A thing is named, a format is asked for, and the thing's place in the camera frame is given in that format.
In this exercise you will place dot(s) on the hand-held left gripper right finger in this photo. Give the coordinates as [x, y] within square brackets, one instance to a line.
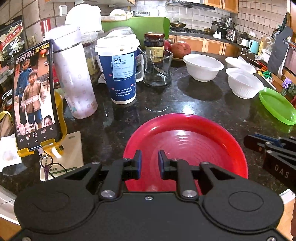
[161, 163]

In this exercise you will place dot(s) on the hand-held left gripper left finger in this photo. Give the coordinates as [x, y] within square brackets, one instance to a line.
[138, 163]

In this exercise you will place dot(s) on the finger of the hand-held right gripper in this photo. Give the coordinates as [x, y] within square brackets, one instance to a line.
[253, 142]

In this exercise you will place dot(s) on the red plastic plate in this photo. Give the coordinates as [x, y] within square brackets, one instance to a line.
[185, 134]

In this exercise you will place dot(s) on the ribbed white plastic bowl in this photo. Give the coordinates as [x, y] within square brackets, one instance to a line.
[240, 63]
[245, 85]

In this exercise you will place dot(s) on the large white plastic bowl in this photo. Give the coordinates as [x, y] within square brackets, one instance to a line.
[203, 69]

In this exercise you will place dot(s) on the green plastic plate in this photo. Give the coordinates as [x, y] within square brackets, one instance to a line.
[275, 104]

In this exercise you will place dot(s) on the purple glove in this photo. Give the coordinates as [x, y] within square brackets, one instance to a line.
[287, 83]

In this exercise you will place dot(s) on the white flat package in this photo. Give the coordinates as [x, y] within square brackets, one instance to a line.
[71, 150]

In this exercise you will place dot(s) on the blue paper cup white lid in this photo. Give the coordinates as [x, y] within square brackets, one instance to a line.
[122, 88]

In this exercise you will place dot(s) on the clear glass cup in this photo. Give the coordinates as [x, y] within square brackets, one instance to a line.
[149, 80]

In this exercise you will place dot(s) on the yellow phone stand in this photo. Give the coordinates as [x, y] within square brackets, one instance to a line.
[61, 120]

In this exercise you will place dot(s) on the metal spoon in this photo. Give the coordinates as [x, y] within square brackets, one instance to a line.
[160, 70]

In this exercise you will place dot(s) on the black apron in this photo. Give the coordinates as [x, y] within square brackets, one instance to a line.
[279, 51]

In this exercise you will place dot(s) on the teal mug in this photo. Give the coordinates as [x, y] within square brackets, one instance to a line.
[253, 46]

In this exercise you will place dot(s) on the white patterned thermos bottle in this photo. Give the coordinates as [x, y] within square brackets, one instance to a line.
[76, 88]

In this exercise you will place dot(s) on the clear plastic container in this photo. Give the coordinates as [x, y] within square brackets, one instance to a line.
[267, 45]

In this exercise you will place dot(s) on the white rice cooker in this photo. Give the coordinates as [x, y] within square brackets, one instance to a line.
[244, 41]

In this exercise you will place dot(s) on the lower wooden cabinets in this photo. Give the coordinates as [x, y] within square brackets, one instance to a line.
[212, 46]

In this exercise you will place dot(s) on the wooden cabinets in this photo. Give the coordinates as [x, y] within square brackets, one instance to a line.
[212, 46]
[229, 4]

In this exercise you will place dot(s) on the pale fruit tray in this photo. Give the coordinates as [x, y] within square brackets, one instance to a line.
[177, 59]

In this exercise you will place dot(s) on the silver toaster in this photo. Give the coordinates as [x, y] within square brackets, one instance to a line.
[231, 34]

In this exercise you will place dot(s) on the glass storage jar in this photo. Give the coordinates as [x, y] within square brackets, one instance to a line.
[91, 62]

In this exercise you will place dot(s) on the pink red apple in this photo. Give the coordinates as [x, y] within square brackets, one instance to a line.
[181, 49]

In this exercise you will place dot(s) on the black kitchen appliance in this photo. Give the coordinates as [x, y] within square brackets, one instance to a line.
[219, 30]

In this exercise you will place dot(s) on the dark red apple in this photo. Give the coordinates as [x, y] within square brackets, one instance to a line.
[168, 45]

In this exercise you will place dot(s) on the dark sauce jar red lid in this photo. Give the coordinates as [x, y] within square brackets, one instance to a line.
[153, 40]

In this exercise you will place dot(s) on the smartphone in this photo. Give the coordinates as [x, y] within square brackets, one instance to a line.
[34, 92]

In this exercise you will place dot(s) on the crumpled white tissue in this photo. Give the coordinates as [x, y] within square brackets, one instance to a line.
[9, 150]

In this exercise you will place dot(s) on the green cutting board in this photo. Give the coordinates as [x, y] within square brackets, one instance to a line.
[148, 25]

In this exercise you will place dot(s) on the upper wooden cabinets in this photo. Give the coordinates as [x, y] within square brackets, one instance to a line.
[229, 4]

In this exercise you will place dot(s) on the wok on stove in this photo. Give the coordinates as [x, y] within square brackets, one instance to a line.
[178, 24]

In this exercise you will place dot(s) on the crumpled plastic bag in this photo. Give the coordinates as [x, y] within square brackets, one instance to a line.
[120, 14]

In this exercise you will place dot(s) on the range hood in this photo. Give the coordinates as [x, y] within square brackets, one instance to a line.
[189, 4]

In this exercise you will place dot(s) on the pale rounded container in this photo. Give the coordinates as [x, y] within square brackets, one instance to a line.
[83, 16]

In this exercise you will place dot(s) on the black snack bag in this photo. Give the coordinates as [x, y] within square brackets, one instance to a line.
[11, 41]

